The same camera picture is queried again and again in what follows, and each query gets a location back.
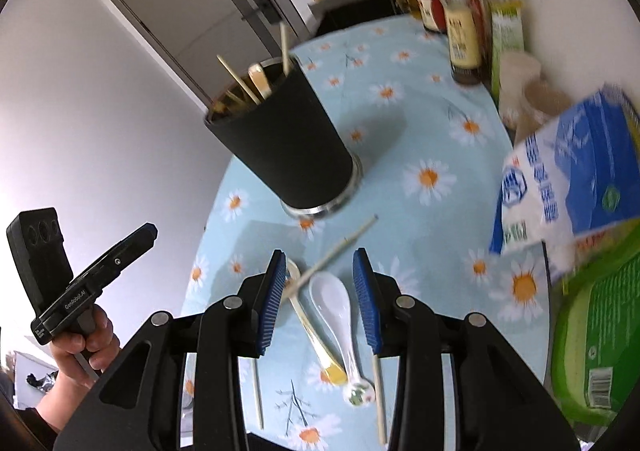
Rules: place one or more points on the dark soy sauce bottle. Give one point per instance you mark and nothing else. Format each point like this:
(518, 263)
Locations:
(466, 39)

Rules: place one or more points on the black door handle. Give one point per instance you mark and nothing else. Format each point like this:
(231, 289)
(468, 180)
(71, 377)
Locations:
(263, 10)

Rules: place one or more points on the black cylindrical utensil holder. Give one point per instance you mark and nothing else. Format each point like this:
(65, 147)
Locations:
(291, 145)

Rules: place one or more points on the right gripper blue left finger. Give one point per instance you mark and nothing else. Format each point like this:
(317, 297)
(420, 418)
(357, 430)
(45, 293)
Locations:
(269, 296)

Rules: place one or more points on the person's left hand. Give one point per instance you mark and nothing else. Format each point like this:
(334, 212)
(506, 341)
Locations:
(102, 345)

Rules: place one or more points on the blue white salt bag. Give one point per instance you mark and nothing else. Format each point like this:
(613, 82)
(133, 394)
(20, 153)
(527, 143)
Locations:
(575, 176)

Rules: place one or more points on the spoon with green frog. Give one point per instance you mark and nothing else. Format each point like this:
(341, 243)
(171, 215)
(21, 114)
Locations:
(358, 393)

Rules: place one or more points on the white ceramic spoon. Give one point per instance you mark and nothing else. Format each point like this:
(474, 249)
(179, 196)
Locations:
(329, 296)

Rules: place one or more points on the clear plastic jar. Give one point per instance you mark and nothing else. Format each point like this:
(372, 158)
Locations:
(517, 68)

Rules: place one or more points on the green sugar bag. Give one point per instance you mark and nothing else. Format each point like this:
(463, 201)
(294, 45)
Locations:
(595, 355)

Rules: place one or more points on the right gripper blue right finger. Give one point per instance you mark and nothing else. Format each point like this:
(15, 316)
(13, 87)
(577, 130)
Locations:
(366, 287)

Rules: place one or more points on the person's left forearm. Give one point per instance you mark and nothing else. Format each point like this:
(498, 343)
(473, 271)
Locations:
(37, 428)

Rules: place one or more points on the cream spoon blue cartoon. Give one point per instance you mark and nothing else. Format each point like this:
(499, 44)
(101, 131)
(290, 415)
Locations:
(331, 374)

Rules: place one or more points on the daisy print blue tablecloth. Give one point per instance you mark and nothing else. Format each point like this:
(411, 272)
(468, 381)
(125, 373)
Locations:
(431, 152)

